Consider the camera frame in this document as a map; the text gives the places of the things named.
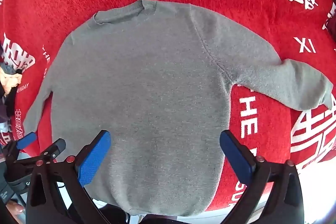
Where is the grey knit sweater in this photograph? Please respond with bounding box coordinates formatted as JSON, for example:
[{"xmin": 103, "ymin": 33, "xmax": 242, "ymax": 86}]
[{"xmin": 23, "ymin": 0, "xmax": 333, "ymax": 216}]

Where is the pile of dark clothes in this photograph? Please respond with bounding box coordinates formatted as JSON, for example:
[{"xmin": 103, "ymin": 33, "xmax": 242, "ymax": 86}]
[{"xmin": 0, "ymin": 44, "xmax": 23, "ymax": 133}]

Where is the person's left hand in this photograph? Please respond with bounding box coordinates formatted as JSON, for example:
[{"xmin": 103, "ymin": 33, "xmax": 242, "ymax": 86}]
[{"xmin": 6, "ymin": 200, "xmax": 25, "ymax": 216}]

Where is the red printed bed blanket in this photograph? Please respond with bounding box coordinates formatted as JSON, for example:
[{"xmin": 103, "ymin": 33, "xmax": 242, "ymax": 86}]
[{"xmin": 1, "ymin": 0, "xmax": 335, "ymax": 171}]

